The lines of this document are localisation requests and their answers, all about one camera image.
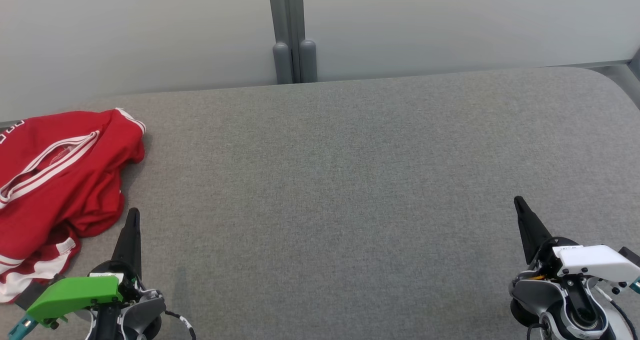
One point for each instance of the red white-striped shirt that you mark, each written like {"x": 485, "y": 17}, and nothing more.
{"x": 60, "y": 190}

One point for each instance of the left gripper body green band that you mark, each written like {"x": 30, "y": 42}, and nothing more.
{"x": 70, "y": 295}

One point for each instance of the grey partition base rail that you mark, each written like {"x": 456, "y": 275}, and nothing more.
{"x": 600, "y": 63}

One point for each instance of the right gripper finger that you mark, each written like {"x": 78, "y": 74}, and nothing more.
{"x": 531, "y": 230}

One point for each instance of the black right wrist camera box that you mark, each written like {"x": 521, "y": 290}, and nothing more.
{"x": 631, "y": 257}

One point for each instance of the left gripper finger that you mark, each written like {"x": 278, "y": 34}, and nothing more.
{"x": 131, "y": 245}

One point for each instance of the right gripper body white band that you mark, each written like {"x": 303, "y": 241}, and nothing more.
{"x": 595, "y": 260}

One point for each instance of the grey metal partition post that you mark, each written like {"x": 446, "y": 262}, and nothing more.
{"x": 295, "y": 10}
{"x": 277, "y": 10}

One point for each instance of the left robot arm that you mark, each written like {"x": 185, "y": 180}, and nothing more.
{"x": 145, "y": 310}

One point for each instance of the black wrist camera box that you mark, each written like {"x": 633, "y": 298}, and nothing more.
{"x": 631, "y": 257}
{"x": 31, "y": 295}

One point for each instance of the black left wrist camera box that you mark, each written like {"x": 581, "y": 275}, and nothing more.
{"x": 31, "y": 295}

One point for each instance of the grey corner partition post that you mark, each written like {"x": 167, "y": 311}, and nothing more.
{"x": 636, "y": 65}

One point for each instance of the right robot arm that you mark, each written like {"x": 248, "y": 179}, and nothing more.
{"x": 535, "y": 295}

